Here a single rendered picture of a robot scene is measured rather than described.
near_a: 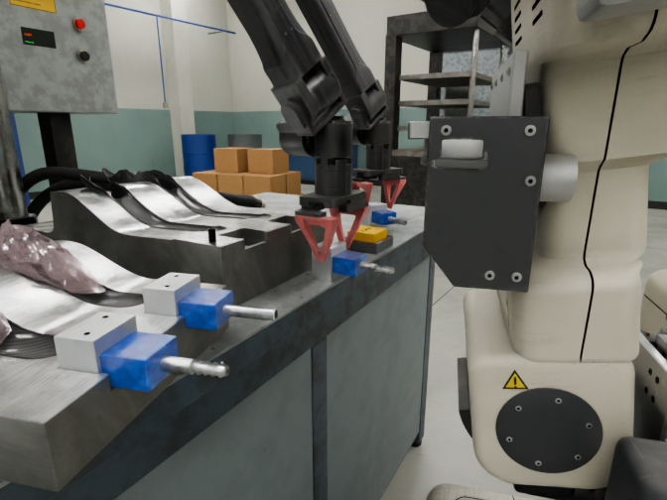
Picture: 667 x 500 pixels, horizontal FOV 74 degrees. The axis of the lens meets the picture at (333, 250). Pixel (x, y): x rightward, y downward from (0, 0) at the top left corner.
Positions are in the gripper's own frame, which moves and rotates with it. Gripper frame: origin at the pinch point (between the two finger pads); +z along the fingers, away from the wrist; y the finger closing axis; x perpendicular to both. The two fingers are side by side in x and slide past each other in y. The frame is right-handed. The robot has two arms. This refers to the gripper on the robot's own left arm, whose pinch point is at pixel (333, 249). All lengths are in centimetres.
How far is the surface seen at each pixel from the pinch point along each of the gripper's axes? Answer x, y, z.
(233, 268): -5.3, 17.4, -1.1
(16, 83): -92, -4, -29
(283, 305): -0.1, 13.7, 4.4
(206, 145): -528, -500, 21
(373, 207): -9.3, -35.7, 0.0
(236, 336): 0.7, 24.1, 4.3
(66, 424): 5.3, 45.9, -0.2
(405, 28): -139, -385, -105
